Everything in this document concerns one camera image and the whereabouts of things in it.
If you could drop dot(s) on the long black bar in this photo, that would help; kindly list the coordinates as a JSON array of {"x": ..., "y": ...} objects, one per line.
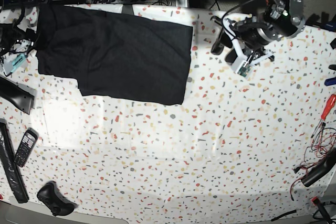
[{"x": 10, "y": 168}]

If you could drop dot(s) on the black curved plastic part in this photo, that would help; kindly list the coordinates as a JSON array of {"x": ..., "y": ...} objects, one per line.
[{"x": 19, "y": 95}]

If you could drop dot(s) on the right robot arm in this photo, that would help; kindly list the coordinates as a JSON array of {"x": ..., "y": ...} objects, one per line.
[{"x": 13, "y": 32}]

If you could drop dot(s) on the turquoise highlighter marker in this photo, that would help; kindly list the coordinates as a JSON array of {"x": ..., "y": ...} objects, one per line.
[{"x": 10, "y": 66}]

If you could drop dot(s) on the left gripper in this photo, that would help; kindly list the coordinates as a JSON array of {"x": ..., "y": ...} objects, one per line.
[{"x": 246, "y": 40}]

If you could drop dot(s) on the black cylinder handle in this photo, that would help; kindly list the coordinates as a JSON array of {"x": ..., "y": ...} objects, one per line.
[{"x": 320, "y": 169}]

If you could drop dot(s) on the black game controller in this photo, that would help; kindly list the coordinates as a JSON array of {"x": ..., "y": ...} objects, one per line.
[{"x": 50, "y": 196}]

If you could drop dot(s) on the red black clamp tool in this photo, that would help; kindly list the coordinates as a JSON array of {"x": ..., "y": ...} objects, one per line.
[{"x": 321, "y": 209}]

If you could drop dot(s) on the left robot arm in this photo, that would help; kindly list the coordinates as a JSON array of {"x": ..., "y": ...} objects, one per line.
[{"x": 284, "y": 17}]

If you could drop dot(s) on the black cordless phone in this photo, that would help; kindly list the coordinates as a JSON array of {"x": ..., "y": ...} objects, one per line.
[{"x": 25, "y": 148}]

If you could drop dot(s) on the red handled screwdriver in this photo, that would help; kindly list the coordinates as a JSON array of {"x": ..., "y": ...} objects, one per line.
[{"x": 329, "y": 105}]

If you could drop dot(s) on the blue marker pen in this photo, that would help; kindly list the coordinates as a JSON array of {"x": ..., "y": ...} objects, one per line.
[{"x": 330, "y": 82}]

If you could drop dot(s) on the black T-shirt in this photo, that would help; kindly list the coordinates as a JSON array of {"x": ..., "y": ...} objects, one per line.
[{"x": 116, "y": 55}]

